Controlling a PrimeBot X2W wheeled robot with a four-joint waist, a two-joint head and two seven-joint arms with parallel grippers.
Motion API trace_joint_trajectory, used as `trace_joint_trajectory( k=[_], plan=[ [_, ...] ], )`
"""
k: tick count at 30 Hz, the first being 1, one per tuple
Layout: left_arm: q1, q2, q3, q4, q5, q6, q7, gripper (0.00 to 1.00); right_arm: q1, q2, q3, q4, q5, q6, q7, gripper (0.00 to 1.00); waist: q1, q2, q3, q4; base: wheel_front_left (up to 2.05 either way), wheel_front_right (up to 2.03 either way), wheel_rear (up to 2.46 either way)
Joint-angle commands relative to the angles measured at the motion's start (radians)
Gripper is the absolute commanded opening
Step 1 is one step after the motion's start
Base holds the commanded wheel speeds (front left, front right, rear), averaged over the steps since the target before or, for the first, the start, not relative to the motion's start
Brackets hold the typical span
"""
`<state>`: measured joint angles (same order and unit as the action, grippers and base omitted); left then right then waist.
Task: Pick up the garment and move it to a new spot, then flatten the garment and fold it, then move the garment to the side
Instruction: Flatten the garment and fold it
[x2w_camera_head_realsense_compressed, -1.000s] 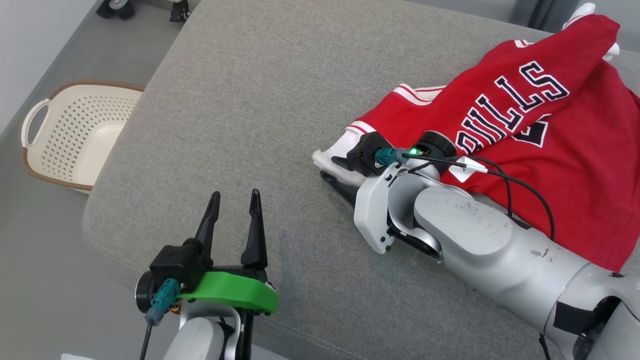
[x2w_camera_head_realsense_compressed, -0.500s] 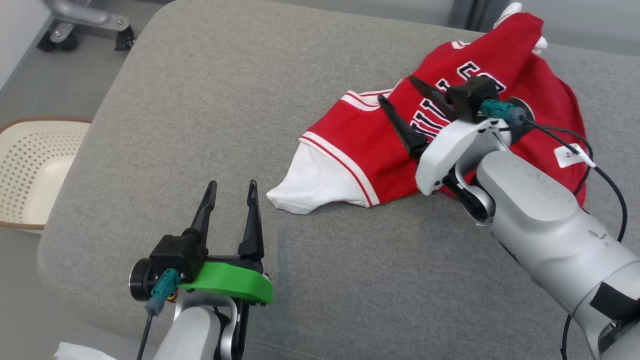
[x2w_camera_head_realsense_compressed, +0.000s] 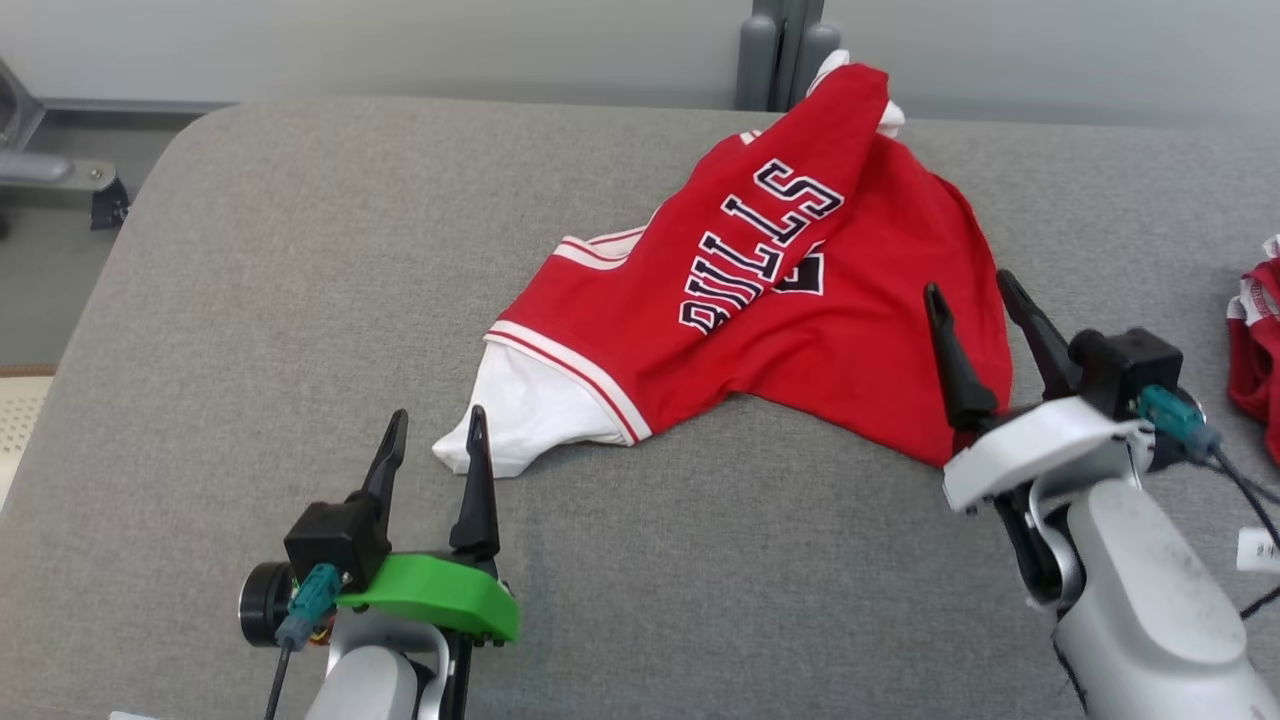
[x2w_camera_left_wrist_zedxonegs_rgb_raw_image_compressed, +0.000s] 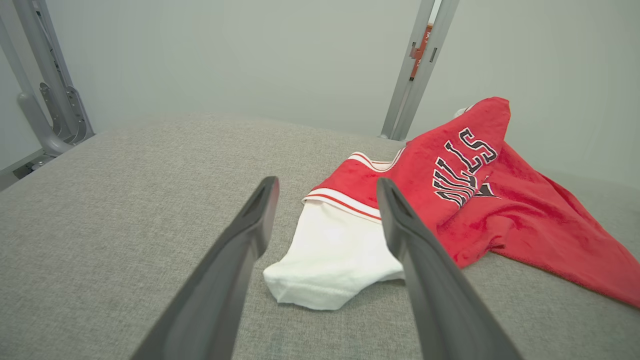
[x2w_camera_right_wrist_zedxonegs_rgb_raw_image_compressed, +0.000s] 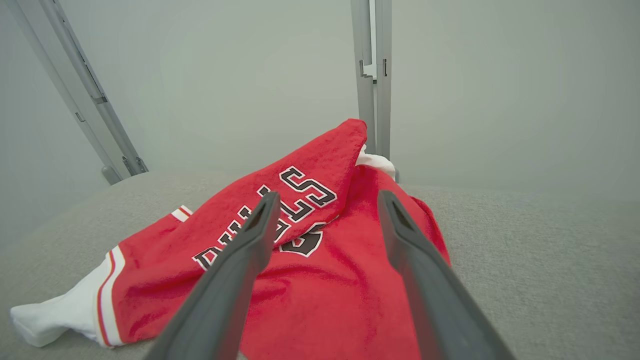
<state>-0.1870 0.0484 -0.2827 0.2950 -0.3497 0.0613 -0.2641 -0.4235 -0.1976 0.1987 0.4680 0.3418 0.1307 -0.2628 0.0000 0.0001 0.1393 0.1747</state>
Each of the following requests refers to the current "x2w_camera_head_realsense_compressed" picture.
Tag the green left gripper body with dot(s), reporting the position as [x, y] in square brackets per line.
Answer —
[440, 595]

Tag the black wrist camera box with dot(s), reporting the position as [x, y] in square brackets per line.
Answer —
[1130, 365]
[335, 535]

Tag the red shorts with white stripe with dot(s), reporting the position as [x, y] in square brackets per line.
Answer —
[1258, 350]

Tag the grey metal frame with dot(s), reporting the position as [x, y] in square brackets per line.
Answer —
[60, 172]

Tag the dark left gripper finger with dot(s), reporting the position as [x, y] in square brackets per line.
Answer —
[478, 500]
[385, 465]

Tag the black left wrist motor cylinder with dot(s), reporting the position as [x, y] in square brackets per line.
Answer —
[262, 605]

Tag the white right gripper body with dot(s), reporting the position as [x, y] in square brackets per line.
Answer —
[1030, 445]

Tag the red white basketball jersey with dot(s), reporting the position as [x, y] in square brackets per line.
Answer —
[850, 320]

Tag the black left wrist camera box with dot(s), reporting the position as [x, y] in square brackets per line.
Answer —
[335, 535]

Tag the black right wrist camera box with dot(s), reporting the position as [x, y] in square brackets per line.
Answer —
[1130, 365]

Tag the grey partition post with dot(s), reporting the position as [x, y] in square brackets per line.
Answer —
[785, 50]

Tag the beige perforated floor mat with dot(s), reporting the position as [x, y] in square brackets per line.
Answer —
[20, 430]

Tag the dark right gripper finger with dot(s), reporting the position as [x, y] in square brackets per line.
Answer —
[960, 375]
[1045, 340]

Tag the grey fabric sofa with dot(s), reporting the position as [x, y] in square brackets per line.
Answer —
[300, 300]

